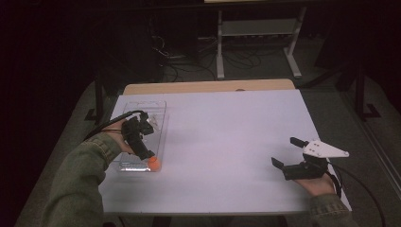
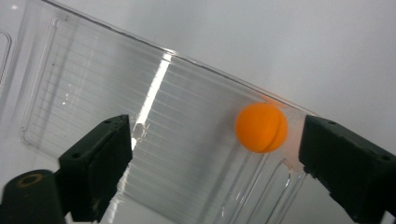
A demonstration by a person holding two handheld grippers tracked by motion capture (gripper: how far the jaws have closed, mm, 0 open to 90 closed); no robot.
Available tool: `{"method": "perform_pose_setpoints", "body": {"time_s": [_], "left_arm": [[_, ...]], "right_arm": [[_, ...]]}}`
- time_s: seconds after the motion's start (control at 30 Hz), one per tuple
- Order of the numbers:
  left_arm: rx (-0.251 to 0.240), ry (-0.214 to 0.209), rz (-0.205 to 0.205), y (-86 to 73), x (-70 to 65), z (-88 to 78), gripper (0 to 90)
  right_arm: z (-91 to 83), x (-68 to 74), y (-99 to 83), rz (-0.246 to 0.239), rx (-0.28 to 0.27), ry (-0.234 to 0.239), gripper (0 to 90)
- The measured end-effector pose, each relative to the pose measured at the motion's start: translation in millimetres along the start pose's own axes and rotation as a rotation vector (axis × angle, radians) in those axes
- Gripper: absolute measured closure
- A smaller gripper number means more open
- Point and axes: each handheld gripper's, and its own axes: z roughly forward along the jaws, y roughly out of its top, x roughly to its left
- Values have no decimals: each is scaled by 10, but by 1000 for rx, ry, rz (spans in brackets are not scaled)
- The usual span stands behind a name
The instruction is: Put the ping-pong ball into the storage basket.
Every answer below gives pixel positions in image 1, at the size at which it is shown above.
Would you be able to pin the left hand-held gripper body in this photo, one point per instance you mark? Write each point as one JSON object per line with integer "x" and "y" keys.
{"x": 134, "y": 130}

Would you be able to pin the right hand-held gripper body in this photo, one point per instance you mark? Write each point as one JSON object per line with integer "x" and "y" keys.
{"x": 310, "y": 165}

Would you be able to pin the orange ball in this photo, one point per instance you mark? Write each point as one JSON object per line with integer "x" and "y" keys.
{"x": 154, "y": 164}

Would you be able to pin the clear plastic tray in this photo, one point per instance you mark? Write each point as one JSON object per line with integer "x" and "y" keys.
{"x": 157, "y": 142}

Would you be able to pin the person's left hand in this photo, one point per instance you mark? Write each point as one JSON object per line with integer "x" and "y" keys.
{"x": 118, "y": 138}

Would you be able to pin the person's right hand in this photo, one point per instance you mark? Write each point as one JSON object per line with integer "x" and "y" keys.
{"x": 317, "y": 186}

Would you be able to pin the black metal stand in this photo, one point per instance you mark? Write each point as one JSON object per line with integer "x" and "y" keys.
{"x": 361, "y": 94}
{"x": 99, "y": 94}

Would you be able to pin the white metal stand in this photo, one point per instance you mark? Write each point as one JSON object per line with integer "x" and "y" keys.
{"x": 258, "y": 27}

